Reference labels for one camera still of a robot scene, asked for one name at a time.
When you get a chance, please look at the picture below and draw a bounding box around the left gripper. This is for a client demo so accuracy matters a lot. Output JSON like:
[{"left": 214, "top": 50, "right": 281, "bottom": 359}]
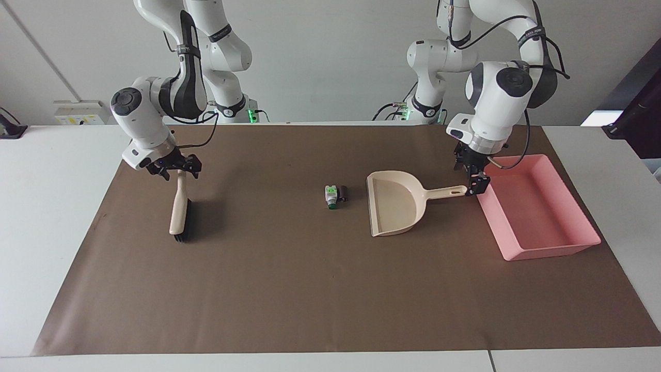
[{"left": 453, "top": 142, "right": 492, "bottom": 197}]

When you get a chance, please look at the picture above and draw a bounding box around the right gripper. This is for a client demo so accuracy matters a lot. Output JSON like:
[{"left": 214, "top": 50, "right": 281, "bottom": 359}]
[{"left": 146, "top": 148, "right": 202, "bottom": 181}]

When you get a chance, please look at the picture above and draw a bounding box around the cream brush with black bristles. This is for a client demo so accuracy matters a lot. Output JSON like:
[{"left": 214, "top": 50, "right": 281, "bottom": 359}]
[{"left": 169, "top": 170, "right": 195, "bottom": 244}]

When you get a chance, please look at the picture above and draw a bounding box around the cream plastic dustpan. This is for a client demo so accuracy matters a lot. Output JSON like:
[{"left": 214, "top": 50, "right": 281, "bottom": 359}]
[{"left": 366, "top": 170, "right": 468, "bottom": 238}]

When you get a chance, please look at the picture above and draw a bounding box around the pink plastic bin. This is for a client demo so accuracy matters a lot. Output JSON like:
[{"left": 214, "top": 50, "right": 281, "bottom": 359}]
[{"left": 475, "top": 153, "right": 603, "bottom": 261}]

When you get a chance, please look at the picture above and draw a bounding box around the black stand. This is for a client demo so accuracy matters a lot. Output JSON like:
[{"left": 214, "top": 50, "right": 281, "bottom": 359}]
[
  {"left": 0, "top": 106, "right": 28, "bottom": 140},
  {"left": 581, "top": 37, "right": 661, "bottom": 162}
]

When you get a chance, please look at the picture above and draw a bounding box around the black cable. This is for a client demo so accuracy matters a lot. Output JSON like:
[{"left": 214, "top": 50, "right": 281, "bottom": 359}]
[
  {"left": 372, "top": 82, "right": 418, "bottom": 122},
  {"left": 166, "top": 107, "right": 221, "bottom": 152},
  {"left": 447, "top": 0, "right": 571, "bottom": 171}
]

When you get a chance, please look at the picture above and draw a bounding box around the white wall socket box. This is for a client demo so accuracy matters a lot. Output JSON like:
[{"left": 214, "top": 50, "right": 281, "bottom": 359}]
[{"left": 53, "top": 100, "right": 107, "bottom": 126}]

